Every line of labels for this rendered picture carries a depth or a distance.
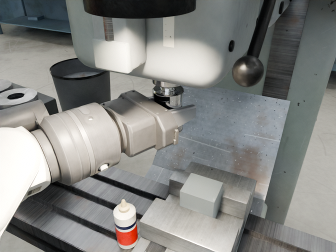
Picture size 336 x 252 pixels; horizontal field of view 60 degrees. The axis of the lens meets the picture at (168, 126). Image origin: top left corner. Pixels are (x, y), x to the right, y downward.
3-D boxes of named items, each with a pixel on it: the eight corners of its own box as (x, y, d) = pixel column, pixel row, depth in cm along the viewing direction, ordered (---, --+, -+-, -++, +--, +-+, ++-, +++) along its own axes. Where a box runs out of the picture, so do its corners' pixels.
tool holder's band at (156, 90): (184, 88, 45) (185, 82, 45) (182, 102, 41) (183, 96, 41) (154, 87, 46) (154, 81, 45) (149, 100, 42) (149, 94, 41)
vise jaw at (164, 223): (226, 273, 44) (229, 257, 41) (139, 237, 49) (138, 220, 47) (236, 242, 48) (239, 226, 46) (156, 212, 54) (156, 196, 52)
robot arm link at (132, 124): (180, 103, 36) (92, 136, 30) (178, 164, 41) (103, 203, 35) (126, 74, 45) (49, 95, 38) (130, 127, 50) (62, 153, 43)
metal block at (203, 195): (211, 228, 49) (214, 202, 46) (178, 216, 51) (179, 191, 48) (220, 207, 53) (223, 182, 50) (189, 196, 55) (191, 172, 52)
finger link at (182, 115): (192, 118, 46) (161, 132, 42) (193, 100, 44) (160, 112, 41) (199, 123, 45) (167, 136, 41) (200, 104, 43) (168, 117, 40)
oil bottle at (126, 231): (131, 253, 54) (126, 212, 49) (113, 244, 56) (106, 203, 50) (142, 236, 57) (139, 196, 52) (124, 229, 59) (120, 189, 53)
